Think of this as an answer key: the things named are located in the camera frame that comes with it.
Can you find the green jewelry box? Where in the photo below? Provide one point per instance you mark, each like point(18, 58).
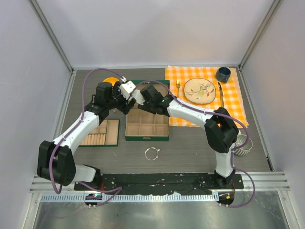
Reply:
point(144, 126)

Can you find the gold fork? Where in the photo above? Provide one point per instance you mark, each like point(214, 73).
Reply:
point(178, 87)

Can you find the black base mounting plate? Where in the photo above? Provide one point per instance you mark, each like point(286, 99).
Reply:
point(160, 184)

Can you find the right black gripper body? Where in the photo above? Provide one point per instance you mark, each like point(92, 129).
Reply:
point(147, 107)

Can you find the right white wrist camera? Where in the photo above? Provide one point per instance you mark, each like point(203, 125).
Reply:
point(138, 97)

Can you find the green jewelry tray insert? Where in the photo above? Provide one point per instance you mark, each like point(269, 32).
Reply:
point(105, 135)

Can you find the orange plastic bowl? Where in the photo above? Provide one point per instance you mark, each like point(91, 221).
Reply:
point(111, 80)

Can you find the beige bird pattern plate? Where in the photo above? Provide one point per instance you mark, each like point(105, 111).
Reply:
point(199, 91)

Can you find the gold knife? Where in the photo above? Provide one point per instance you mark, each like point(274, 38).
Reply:
point(221, 94)

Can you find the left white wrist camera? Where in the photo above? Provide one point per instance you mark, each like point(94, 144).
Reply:
point(127, 89)

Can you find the grey ribbed cup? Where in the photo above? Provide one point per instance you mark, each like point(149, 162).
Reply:
point(246, 147)

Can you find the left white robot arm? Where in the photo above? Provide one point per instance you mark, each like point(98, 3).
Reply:
point(56, 162)

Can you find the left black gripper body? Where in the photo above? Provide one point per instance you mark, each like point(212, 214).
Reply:
point(118, 101)

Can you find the orange white checkered cloth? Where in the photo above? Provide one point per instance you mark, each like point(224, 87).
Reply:
point(233, 102)

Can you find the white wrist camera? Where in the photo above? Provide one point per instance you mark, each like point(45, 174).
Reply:
point(127, 89)
point(138, 97)

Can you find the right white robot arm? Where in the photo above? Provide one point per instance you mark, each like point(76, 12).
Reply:
point(220, 129)

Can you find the aluminium frame rail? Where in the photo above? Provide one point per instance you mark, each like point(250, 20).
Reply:
point(262, 181)

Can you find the white slotted cable duct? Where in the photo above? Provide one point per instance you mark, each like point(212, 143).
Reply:
point(96, 197)

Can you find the dark blue mug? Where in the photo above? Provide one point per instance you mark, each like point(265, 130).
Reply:
point(223, 74)

